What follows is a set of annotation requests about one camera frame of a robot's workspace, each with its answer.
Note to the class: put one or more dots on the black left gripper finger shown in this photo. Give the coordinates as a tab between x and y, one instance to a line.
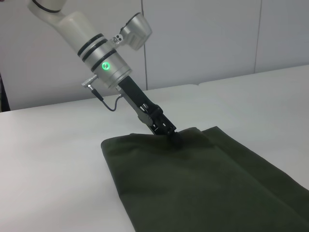
169	126
144	119

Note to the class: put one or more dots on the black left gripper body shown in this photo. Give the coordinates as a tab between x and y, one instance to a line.
135	94

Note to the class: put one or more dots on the dark green shirt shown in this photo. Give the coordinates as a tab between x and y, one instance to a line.
205	181

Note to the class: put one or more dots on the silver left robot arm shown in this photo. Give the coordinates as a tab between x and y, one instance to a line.
77	36

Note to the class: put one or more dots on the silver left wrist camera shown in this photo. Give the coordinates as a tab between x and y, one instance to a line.
134	31

